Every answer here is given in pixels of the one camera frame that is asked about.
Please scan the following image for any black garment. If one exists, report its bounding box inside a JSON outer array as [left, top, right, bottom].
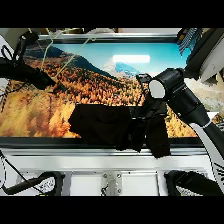
[[68, 102, 172, 160]]

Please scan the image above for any white clothes hanger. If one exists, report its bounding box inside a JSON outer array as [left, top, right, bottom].
[[28, 28, 99, 81]]

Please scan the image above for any striped garment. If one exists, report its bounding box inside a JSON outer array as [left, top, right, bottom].
[[176, 28, 204, 56]]

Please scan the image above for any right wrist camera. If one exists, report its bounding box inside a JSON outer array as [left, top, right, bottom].
[[135, 72, 154, 101]]

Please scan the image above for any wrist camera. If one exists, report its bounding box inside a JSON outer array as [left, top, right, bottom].
[[13, 30, 40, 64], [135, 72, 154, 101]]

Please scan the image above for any silver frame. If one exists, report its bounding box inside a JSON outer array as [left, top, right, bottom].
[[0, 138, 224, 197]]

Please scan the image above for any black cable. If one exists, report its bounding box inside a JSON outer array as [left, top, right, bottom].
[[0, 149, 46, 195]]

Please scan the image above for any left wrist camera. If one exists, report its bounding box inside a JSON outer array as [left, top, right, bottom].
[[13, 30, 40, 64]]

